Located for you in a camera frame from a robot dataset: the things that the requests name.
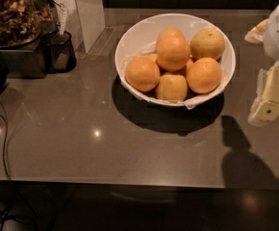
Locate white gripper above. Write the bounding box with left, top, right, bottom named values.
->
left=244, top=5, right=279, bottom=126

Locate black mesh cup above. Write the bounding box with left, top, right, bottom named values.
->
left=41, top=31, right=77, bottom=73

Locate glass jar of granola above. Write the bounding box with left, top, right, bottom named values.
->
left=0, top=0, right=41, bottom=49

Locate dark metal stand box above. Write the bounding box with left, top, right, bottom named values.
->
left=0, top=19, right=58, bottom=80

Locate hidden small orange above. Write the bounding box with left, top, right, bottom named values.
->
left=178, top=58, right=194, bottom=76

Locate white pillar block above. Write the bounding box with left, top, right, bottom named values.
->
left=54, top=0, right=105, bottom=53

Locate white bowl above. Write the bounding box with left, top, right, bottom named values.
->
left=114, top=13, right=237, bottom=108

